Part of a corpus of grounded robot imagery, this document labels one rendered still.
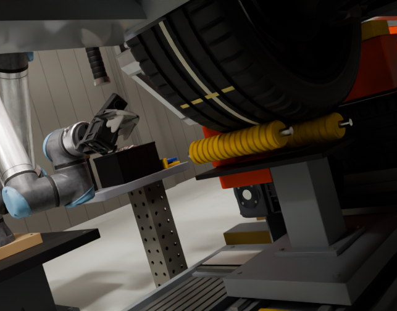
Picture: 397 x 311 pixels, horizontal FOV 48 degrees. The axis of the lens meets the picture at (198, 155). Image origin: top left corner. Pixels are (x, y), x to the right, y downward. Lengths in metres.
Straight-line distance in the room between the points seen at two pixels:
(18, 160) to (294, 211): 0.74
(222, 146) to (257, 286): 0.31
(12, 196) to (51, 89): 3.32
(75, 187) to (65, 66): 3.45
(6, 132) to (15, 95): 0.34
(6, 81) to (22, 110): 0.12
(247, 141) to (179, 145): 4.41
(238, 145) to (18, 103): 0.94
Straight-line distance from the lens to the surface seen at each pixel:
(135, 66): 0.97
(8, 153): 1.31
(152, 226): 1.69
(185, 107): 0.92
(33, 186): 1.25
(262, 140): 0.92
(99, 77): 1.20
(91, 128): 1.14
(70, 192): 1.27
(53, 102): 4.48
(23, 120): 1.72
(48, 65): 4.58
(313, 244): 1.06
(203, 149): 1.03
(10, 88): 1.65
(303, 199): 1.03
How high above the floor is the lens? 0.57
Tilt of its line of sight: 3 degrees down
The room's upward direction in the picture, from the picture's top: 16 degrees counter-clockwise
